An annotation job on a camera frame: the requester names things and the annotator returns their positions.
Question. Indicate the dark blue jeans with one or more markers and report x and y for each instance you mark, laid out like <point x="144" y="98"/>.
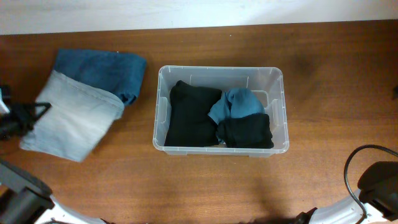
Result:
<point x="118" y="73"/>

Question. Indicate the large black garment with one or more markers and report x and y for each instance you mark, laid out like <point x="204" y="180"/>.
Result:
<point x="190" y="125"/>

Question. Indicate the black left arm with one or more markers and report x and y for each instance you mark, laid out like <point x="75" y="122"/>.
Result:
<point x="27" y="199"/>

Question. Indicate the clear plastic storage bin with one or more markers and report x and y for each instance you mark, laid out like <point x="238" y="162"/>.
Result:
<point x="265" y="82"/>

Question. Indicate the blue shirt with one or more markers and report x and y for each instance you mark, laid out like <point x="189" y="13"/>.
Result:
<point x="235" y="103"/>

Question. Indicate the small black garment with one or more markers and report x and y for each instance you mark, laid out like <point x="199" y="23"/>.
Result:
<point x="251" y="131"/>

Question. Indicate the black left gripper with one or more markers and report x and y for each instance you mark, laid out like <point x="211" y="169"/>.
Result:
<point x="18" y="116"/>

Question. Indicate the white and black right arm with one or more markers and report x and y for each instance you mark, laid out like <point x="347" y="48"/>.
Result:
<point x="377" y="192"/>

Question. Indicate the light blue jeans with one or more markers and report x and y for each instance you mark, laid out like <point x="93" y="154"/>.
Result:
<point x="79" y="117"/>

